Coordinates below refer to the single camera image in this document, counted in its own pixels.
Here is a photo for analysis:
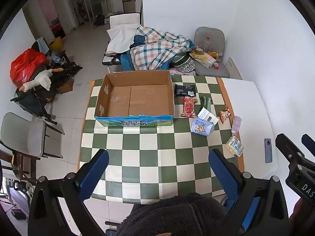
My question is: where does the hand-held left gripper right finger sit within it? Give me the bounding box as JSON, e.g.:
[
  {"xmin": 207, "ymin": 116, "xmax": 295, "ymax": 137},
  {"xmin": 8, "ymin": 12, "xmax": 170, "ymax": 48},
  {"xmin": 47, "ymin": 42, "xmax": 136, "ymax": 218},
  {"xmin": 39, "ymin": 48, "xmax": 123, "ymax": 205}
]
[{"xmin": 209, "ymin": 149, "xmax": 289, "ymax": 236}]

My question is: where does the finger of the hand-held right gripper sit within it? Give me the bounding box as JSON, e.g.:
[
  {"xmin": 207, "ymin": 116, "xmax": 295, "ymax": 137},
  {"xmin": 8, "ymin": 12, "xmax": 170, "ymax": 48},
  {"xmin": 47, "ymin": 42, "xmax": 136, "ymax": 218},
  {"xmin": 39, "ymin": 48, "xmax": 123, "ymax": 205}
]
[
  {"xmin": 301, "ymin": 134, "xmax": 315, "ymax": 157},
  {"xmin": 275, "ymin": 133, "xmax": 306, "ymax": 169}
]

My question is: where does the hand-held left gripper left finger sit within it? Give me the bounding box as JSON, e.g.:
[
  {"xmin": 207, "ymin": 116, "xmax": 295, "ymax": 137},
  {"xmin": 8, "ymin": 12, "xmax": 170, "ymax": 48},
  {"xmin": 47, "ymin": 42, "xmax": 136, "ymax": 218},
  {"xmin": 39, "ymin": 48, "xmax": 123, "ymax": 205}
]
[{"xmin": 28, "ymin": 149, "xmax": 110, "ymax": 236}]

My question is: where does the cardboard box with blue print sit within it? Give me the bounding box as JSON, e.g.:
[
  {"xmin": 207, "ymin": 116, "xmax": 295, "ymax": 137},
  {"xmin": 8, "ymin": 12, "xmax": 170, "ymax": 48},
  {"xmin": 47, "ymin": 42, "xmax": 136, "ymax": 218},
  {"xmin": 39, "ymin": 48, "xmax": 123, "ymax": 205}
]
[{"xmin": 94, "ymin": 70, "xmax": 175, "ymax": 127}]

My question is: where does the black snack packet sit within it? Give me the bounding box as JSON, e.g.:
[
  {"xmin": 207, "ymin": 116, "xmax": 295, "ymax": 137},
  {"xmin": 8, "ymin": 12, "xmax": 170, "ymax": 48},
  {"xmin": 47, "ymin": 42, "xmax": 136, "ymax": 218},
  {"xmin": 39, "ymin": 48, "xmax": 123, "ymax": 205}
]
[{"xmin": 174, "ymin": 84, "xmax": 196, "ymax": 97}]

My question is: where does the pink soft cloth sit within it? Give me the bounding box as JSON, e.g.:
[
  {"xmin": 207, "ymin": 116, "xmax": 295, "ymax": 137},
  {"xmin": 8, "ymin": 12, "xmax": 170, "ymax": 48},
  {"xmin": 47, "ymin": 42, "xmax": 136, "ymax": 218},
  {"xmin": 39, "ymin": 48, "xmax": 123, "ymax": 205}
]
[{"xmin": 231, "ymin": 116, "xmax": 242, "ymax": 136}]

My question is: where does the grey smartphone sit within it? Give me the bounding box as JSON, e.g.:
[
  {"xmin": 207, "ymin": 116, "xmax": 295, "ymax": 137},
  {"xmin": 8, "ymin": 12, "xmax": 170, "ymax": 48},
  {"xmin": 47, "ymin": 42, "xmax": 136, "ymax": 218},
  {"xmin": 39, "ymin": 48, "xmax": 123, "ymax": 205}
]
[{"xmin": 264, "ymin": 138, "xmax": 272, "ymax": 163}]

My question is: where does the white blue small packet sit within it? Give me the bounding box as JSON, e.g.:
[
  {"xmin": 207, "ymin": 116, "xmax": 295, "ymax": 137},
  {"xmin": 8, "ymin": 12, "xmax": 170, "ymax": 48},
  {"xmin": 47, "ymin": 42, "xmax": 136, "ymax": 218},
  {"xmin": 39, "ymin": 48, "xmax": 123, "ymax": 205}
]
[{"xmin": 225, "ymin": 136, "xmax": 245, "ymax": 158}]

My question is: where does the blue tissue packet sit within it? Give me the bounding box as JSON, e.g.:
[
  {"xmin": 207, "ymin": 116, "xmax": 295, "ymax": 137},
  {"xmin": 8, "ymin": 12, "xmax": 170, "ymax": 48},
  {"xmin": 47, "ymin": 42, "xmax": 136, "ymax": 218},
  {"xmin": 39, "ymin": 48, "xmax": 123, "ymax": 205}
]
[{"xmin": 191, "ymin": 117, "xmax": 214, "ymax": 136}]

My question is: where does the small orange snack packet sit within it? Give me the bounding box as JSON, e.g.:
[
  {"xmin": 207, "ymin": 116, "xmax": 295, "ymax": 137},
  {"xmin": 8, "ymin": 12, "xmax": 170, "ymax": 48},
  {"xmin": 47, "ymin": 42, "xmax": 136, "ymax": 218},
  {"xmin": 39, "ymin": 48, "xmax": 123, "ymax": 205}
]
[{"xmin": 219, "ymin": 106, "xmax": 232, "ymax": 124}]

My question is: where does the white flat carton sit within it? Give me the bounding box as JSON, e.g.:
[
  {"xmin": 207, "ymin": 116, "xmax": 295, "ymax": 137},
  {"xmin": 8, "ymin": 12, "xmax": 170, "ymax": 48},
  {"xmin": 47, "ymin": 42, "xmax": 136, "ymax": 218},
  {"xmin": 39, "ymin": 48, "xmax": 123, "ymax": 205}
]
[{"xmin": 197, "ymin": 107, "xmax": 219, "ymax": 124}]

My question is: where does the green white checkered tablecloth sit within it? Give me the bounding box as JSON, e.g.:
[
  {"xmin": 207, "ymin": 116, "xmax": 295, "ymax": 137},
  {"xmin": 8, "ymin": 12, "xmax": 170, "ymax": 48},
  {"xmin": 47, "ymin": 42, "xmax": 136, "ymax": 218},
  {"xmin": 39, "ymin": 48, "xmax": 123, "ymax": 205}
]
[{"xmin": 77, "ymin": 75, "xmax": 245, "ymax": 204}]

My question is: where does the person's dark fleece clothing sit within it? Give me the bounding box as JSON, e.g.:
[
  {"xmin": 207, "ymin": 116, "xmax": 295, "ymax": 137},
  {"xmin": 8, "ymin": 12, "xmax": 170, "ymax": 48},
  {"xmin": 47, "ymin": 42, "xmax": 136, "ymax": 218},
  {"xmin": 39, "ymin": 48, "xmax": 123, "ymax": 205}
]
[{"xmin": 116, "ymin": 193, "xmax": 229, "ymax": 236}]

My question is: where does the green packet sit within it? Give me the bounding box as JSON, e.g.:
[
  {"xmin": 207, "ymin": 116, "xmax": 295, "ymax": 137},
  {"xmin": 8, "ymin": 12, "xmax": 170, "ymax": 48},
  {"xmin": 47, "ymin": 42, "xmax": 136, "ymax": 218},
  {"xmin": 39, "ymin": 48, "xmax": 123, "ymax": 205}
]
[{"xmin": 199, "ymin": 96, "xmax": 212, "ymax": 111}]

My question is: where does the red snack packet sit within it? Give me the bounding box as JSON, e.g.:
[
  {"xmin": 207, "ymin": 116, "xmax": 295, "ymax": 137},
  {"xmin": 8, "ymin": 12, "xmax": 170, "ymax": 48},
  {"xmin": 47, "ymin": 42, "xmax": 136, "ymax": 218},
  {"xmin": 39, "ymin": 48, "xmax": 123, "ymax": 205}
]
[{"xmin": 180, "ymin": 97, "xmax": 198, "ymax": 118}]

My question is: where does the wooden stool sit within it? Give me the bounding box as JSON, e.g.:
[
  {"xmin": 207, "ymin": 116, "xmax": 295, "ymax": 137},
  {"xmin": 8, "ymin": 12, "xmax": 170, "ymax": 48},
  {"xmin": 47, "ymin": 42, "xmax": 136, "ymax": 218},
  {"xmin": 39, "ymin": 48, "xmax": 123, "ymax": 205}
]
[{"xmin": 0, "ymin": 150, "xmax": 37, "ymax": 182}]

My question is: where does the grey folding chair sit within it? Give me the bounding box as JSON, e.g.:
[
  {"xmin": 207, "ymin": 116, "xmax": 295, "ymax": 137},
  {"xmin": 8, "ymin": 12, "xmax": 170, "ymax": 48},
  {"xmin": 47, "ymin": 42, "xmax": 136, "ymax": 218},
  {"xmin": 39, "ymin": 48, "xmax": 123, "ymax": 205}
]
[{"xmin": 0, "ymin": 112, "xmax": 65, "ymax": 159}]

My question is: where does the brown cardboard box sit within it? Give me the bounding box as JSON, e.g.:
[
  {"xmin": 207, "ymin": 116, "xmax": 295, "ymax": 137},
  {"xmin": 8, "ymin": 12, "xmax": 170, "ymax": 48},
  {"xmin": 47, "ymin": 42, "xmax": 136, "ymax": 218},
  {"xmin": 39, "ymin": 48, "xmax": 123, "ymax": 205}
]
[{"xmin": 56, "ymin": 77, "xmax": 74, "ymax": 94}]

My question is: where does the black folded stroller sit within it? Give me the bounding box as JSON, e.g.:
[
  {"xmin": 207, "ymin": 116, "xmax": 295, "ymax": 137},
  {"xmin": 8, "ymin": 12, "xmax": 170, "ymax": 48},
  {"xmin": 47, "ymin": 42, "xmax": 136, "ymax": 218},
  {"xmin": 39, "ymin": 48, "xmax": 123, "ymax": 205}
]
[{"xmin": 10, "ymin": 61, "xmax": 83, "ymax": 124}]

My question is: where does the white goose plush toy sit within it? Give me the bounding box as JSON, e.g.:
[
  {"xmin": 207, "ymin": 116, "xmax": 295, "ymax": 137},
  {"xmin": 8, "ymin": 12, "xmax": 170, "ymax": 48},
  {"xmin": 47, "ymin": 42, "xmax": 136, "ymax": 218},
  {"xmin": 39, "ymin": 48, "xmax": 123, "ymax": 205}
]
[{"xmin": 20, "ymin": 68, "xmax": 62, "ymax": 92}]

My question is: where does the pink fabric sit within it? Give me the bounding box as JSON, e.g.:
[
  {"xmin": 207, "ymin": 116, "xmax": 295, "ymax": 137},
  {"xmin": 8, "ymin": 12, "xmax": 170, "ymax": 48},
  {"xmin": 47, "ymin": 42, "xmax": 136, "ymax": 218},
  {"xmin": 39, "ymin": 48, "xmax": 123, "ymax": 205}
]
[{"xmin": 170, "ymin": 69, "xmax": 197, "ymax": 76}]

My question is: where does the white yellow snack bag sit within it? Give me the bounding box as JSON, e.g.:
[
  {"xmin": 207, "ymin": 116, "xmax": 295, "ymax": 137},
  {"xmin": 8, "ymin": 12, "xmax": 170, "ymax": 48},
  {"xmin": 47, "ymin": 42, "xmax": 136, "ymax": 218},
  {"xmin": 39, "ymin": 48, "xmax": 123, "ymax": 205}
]
[{"xmin": 197, "ymin": 53, "xmax": 216, "ymax": 68}]

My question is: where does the black white patterned cloth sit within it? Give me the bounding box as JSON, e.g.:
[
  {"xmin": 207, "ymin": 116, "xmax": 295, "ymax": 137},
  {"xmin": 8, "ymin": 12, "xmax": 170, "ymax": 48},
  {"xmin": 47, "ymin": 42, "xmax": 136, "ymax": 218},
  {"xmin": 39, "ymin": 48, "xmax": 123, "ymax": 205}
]
[{"xmin": 172, "ymin": 52, "xmax": 196, "ymax": 74}]

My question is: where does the red plastic bag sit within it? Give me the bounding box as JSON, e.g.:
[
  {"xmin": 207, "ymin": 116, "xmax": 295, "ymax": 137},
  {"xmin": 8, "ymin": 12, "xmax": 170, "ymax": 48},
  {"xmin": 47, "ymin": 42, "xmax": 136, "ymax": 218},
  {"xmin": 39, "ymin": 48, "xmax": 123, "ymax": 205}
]
[{"xmin": 10, "ymin": 49, "xmax": 47, "ymax": 86}]

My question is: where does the plaid blanket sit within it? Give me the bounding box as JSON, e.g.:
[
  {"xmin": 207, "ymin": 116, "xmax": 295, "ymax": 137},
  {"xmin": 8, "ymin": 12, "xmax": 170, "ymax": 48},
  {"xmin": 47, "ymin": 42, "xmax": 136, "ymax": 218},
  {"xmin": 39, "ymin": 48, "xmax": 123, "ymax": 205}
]
[{"xmin": 120, "ymin": 26, "xmax": 195, "ymax": 72}]

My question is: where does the grey padded chair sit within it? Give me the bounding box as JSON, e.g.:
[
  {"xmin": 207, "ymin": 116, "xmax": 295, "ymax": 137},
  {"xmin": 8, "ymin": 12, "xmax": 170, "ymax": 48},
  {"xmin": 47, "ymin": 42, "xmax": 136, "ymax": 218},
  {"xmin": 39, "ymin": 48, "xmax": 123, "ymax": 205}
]
[{"xmin": 194, "ymin": 27, "xmax": 230, "ymax": 77}]

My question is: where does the white chair back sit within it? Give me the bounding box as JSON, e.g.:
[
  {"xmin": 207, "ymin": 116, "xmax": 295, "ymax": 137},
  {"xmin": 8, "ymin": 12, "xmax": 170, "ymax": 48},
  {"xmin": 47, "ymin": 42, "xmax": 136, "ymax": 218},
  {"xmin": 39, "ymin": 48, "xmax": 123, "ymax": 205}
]
[{"xmin": 109, "ymin": 13, "xmax": 141, "ymax": 27}]

